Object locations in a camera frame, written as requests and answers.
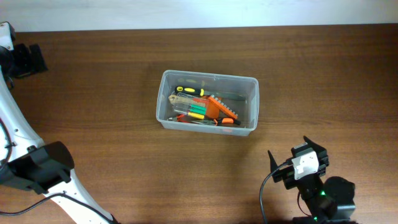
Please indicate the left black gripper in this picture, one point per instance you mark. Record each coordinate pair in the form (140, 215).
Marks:
(28, 66)

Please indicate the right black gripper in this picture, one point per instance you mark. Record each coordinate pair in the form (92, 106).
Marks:
(287, 175)

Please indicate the orange black needle-nose pliers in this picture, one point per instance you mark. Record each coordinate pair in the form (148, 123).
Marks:
(216, 122)

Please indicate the orange scraper wooden handle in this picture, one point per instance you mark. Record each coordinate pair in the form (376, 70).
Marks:
(212, 111)

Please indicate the clear plastic storage container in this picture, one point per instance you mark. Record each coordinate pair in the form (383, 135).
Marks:
(247, 110)

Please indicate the orange bit holder strip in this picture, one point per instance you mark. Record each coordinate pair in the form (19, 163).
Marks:
(222, 107)

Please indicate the clear screwdriver set case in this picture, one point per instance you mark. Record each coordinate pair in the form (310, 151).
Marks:
(173, 100)

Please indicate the metal file yellow black handle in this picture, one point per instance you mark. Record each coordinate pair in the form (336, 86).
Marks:
(202, 92)

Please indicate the small red diagonal cutters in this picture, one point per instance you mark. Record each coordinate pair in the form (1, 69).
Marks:
(181, 118)

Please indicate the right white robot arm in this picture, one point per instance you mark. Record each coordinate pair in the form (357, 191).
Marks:
(331, 201)

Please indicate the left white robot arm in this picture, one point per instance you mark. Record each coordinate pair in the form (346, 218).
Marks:
(29, 164)

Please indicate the red handled screwdriver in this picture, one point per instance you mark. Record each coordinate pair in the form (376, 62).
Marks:
(191, 100)

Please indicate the green handled screwdriver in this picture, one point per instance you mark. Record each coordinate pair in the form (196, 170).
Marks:
(192, 110)
(194, 105)

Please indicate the yellow handled screwdriver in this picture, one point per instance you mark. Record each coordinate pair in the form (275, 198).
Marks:
(191, 114)

